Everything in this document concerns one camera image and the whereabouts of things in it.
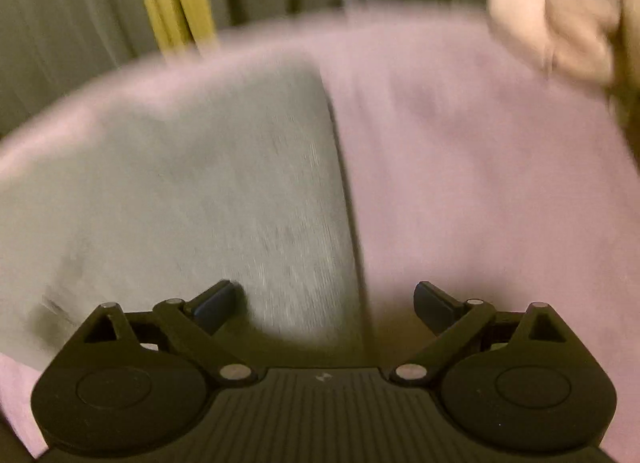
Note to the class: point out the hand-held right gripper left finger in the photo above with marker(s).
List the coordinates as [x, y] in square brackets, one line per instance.
[216, 305]

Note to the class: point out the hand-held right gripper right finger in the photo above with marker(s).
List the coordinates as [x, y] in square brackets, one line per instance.
[434, 307]

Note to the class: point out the grey pants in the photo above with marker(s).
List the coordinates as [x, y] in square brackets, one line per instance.
[200, 193]

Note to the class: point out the pink plush toy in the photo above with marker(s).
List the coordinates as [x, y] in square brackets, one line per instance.
[545, 23]

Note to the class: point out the beige plush rabbit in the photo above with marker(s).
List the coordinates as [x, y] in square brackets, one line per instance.
[630, 68]

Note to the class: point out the green curtain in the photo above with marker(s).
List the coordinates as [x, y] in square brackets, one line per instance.
[75, 18]

